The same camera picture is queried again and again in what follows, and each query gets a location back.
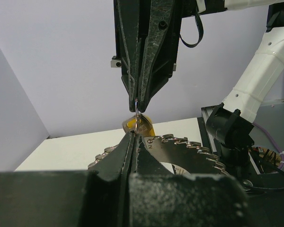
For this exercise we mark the large silver keyring disc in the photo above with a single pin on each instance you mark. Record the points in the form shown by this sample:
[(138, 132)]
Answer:
[(158, 155)]

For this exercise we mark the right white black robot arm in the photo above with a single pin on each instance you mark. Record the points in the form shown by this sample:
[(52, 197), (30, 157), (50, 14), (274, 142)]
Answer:
[(147, 33)]

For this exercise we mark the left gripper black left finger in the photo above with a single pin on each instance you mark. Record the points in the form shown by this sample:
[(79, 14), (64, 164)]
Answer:
[(98, 197)]

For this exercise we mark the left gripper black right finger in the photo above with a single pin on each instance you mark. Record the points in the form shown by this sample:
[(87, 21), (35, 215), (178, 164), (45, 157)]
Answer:
[(197, 200)]

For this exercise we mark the yellow tagged key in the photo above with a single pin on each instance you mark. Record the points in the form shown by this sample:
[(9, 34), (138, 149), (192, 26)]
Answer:
[(144, 125)]

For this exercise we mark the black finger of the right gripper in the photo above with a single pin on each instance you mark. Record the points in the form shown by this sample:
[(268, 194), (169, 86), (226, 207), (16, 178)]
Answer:
[(154, 70), (127, 31)]

